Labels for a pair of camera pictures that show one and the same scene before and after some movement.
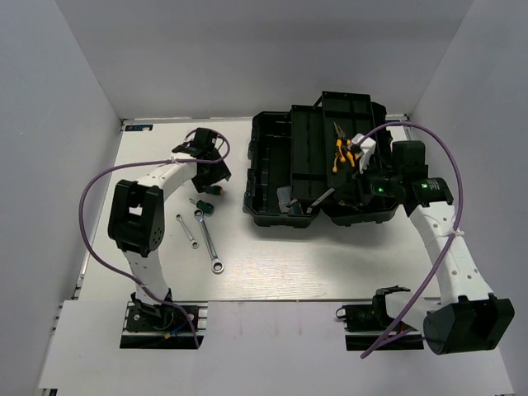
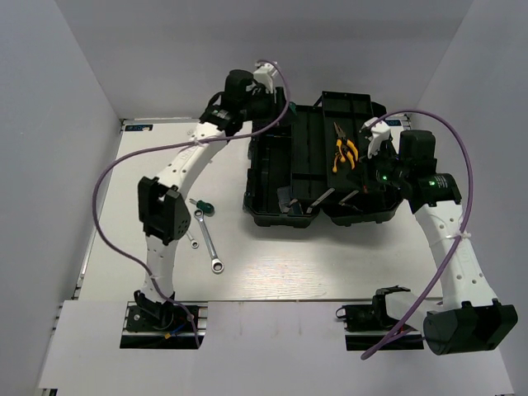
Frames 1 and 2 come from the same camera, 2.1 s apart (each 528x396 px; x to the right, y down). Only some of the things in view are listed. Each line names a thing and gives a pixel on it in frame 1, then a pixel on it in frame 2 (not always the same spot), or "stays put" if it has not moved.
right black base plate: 366,324 stays put
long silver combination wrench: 217,265 stays put
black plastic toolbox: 291,181 stays put
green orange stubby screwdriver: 215,190 -> 292,105
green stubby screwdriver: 208,208 stays put
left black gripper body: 216,172 -> 261,107
